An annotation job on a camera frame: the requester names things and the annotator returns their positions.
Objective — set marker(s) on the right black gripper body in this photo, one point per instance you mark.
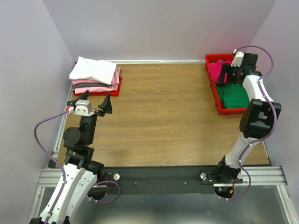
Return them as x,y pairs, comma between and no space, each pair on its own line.
232,72

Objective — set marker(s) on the white folded t shirt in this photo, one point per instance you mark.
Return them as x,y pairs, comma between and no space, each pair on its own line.
95,70

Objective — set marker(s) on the pink folded t shirt lower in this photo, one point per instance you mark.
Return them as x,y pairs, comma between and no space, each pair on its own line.
95,89

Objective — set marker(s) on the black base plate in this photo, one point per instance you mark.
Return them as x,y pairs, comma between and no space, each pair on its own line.
168,179

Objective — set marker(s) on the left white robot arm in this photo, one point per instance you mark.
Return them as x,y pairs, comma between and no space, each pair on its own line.
79,171

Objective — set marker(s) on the grey folded t shirt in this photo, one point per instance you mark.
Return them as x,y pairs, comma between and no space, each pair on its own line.
86,85

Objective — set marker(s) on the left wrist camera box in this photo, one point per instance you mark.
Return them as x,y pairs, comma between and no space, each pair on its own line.
82,108

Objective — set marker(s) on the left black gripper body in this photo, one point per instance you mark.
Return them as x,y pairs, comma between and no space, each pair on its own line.
100,113

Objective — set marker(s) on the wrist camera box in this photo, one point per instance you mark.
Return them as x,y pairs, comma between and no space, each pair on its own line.
237,59
82,108

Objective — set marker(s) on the red folded t shirt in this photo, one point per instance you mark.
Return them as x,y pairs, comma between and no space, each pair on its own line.
112,93

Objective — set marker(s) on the magenta t shirt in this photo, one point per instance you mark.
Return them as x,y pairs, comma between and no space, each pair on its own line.
215,72

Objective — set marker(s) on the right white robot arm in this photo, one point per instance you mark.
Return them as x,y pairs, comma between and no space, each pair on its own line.
260,118

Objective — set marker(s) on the aluminium frame rail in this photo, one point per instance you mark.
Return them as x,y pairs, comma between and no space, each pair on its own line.
260,176

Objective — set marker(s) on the red plastic bin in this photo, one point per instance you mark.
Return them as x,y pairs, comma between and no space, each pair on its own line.
219,105

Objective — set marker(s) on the green t shirt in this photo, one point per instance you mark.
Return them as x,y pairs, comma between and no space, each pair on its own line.
233,96

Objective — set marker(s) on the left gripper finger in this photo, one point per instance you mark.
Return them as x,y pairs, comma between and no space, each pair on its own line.
83,96
106,105

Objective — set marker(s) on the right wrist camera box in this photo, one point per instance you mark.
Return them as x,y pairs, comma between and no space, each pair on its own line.
237,59

